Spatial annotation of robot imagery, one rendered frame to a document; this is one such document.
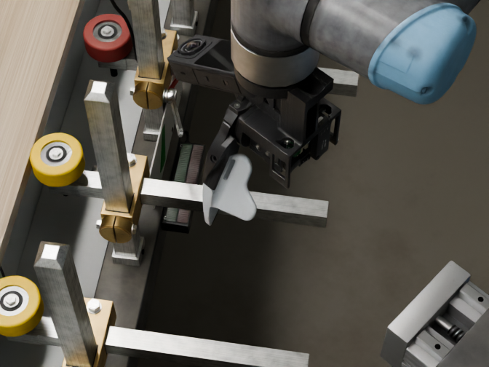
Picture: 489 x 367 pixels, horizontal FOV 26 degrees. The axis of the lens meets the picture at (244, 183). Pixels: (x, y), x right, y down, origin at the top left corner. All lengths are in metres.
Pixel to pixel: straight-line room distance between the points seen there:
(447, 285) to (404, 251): 1.18
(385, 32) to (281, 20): 0.09
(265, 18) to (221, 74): 0.14
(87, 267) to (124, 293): 0.14
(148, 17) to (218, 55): 0.66
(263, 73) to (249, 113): 0.09
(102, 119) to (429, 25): 0.73
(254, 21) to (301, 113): 0.11
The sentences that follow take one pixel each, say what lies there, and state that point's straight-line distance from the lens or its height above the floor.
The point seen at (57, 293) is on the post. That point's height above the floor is 1.07.
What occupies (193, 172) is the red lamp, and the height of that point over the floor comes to 0.70.
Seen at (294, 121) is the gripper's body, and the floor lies 1.48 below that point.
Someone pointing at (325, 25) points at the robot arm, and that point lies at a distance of 0.78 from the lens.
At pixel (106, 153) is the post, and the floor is 1.01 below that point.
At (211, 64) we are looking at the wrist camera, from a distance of 0.96.
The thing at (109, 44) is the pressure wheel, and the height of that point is 0.91.
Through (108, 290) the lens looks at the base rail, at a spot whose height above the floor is 0.70.
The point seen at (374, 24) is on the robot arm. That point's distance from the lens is 0.77.
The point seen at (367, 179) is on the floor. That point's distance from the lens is 2.68.
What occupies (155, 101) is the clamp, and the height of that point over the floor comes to 0.85.
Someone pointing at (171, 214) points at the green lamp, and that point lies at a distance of 1.78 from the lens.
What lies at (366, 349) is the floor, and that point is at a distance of 2.45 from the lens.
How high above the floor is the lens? 2.21
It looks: 56 degrees down
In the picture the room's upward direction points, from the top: straight up
